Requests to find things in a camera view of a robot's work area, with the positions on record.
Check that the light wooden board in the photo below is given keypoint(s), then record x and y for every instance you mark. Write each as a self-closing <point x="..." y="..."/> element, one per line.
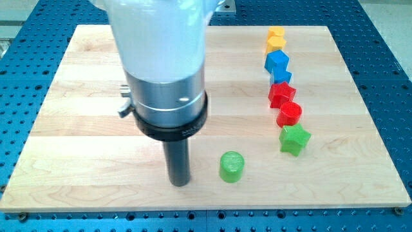
<point x="81" y="156"/>

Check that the blue cube block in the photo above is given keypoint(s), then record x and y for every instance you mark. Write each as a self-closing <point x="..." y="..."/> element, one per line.
<point x="276" y="61"/>

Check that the clear acrylic bracket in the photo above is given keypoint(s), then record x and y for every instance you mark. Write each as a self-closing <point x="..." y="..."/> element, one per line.
<point x="226" y="7"/>

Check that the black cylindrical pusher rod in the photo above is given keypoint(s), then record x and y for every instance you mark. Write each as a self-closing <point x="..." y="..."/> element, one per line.
<point x="177" y="162"/>

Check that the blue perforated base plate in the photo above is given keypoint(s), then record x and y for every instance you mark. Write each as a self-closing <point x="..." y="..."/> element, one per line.
<point x="31" y="62"/>

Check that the green star block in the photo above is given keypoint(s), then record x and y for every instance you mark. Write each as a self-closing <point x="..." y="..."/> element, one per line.
<point x="293" y="139"/>

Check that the red cylinder block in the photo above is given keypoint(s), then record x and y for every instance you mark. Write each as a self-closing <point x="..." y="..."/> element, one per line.
<point x="289" y="114"/>

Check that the red star block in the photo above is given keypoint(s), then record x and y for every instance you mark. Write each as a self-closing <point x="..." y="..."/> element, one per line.
<point x="280" y="93"/>

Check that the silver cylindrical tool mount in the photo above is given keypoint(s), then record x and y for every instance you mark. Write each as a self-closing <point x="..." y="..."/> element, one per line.
<point x="166" y="111"/>

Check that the yellow hexagon block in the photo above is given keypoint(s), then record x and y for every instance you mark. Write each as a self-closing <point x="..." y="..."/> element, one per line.
<point x="275" y="43"/>

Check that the blue star block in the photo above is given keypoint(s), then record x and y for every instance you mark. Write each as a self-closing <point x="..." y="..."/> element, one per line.
<point x="279" y="76"/>

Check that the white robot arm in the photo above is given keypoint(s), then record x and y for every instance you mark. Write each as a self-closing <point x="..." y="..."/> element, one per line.
<point x="161" y="45"/>

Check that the yellow cylinder block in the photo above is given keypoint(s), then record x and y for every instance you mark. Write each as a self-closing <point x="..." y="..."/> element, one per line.
<point x="275" y="31"/>

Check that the green cylinder block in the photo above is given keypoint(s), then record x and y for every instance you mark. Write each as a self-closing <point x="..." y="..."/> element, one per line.
<point x="231" y="166"/>

